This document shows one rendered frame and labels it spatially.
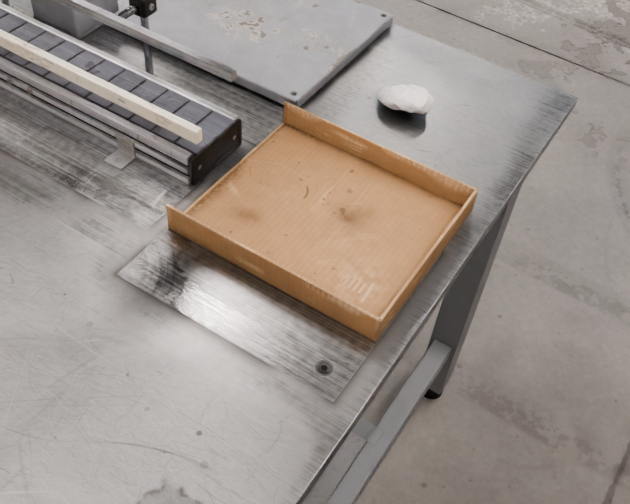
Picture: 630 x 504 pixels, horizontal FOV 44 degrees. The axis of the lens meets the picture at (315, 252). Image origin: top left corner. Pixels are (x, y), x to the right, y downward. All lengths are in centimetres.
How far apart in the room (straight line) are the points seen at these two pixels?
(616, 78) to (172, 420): 241
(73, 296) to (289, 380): 27
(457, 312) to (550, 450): 44
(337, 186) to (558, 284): 121
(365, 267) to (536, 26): 229
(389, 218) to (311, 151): 16
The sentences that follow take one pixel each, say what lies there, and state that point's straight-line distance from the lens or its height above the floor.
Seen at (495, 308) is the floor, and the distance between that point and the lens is 206.
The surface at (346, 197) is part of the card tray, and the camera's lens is 103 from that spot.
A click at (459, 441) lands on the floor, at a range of 181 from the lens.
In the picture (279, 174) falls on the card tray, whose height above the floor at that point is 83.
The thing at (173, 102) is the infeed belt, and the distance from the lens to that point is 110.
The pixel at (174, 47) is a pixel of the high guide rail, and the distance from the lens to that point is 106.
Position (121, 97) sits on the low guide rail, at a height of 91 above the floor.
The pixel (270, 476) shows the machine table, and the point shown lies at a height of 83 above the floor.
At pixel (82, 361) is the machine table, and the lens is 88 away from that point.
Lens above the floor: 155
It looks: 48 degrees down
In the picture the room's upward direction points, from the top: 6 degrees clockwise
